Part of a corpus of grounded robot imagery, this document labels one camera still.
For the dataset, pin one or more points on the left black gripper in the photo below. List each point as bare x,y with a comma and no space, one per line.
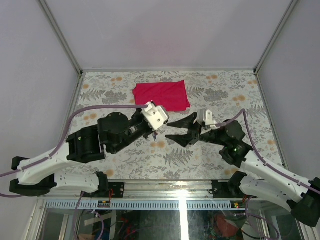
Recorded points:
138,113

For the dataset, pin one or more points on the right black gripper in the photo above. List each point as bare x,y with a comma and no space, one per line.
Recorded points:
194,130

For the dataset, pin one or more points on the bunch of metal keys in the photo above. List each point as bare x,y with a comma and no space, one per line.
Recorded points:
154,135

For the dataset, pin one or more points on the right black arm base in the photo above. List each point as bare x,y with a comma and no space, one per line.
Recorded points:
228,189

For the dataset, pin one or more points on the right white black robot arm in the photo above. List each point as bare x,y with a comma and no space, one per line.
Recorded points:
256,175

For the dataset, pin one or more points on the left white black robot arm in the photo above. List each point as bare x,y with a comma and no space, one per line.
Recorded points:
44,174

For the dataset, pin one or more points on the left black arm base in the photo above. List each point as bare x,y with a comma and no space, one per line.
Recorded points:
107,189

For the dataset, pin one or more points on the folded red cloth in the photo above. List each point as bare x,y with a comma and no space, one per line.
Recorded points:
171,95

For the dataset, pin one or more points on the floral patterned table mat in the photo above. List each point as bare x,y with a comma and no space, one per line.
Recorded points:
225,93

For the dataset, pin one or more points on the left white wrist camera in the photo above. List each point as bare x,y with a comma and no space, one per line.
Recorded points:
155,115

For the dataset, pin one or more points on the aluminium mounting rail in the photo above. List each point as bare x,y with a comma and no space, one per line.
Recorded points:
192,189

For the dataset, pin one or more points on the white slotted cable duct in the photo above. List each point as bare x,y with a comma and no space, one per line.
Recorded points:
86,204

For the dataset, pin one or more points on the left aluminium frame post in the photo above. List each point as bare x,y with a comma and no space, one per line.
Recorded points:
60,36

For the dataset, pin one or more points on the aluminium frame post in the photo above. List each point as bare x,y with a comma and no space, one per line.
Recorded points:
276,34
60,36

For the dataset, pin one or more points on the right aluminium frame post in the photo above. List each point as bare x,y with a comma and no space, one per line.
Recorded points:
276,34

